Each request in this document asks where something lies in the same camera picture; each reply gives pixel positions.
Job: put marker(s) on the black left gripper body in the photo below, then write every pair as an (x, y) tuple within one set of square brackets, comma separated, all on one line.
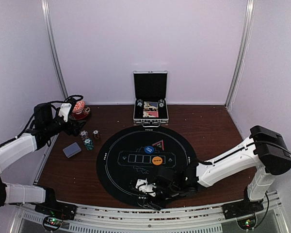
[(52, 126)]

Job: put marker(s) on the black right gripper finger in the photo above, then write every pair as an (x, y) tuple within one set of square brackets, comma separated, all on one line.
[(146, 200), (150, 205)]

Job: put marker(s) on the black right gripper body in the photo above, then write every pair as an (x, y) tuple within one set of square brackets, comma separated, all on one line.
[(171, 191)]

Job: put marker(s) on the orange big blind button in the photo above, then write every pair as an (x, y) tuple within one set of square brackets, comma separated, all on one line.
[(157, 160)]

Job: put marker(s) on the blue white 10 chip stack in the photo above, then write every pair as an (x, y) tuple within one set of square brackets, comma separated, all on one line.
[(84, 135)]

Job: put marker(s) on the blue small blind button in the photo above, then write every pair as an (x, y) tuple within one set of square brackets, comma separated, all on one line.
[(149, 149)]

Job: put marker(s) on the red black triangle marker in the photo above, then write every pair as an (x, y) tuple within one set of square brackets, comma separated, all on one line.
[(159, 144)]

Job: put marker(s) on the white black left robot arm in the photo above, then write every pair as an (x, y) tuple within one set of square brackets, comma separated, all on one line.
[(45, 122)]

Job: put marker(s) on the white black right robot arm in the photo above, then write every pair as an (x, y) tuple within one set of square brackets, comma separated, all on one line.
[(263, 149)]

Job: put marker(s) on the red floral plate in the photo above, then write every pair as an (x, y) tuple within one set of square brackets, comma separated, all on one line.
[(82, 115)]

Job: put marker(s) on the grey blue card deck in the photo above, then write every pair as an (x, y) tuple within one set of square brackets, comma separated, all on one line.
[(71, 150)]

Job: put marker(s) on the red white patterned bowl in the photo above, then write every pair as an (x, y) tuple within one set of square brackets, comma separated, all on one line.
[(79, 106)]

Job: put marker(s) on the green blue chip stack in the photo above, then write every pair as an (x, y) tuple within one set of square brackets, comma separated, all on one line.
[(88, 144)]

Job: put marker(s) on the round black poker mat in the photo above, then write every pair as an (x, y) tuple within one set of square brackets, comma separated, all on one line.
[(122, 160)]

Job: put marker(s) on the orange black 100 chip stack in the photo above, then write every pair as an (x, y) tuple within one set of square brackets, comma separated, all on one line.
[(96, 134)]

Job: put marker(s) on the red card box in case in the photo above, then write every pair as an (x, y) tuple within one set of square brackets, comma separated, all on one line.
[(150, 114)]

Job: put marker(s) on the aluminium poker case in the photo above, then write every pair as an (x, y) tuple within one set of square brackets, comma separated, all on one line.
[(150, 86)]

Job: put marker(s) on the right chip stack in case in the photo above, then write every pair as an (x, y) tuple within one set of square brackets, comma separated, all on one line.
[(161, 103)]

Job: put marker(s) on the chip stack in case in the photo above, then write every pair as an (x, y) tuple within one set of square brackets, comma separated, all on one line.
[(140, 103), (161, 103)]

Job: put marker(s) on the blue card box in case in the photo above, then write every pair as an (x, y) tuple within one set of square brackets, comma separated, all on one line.
[(151, 106)]

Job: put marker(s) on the left chip stack in case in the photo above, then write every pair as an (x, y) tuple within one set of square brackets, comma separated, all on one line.
[(140, 103)]

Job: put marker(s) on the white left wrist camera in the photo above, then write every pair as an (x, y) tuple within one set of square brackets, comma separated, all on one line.
[(64, 111)]

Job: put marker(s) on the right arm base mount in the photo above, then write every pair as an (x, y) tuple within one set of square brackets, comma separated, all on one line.
[(242, 208)]

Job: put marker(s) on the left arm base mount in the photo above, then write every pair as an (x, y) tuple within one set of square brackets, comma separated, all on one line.
[(54, 208)]

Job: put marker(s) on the aluminium front rail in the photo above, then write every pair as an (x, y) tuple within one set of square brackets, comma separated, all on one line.
[(197, 219)]

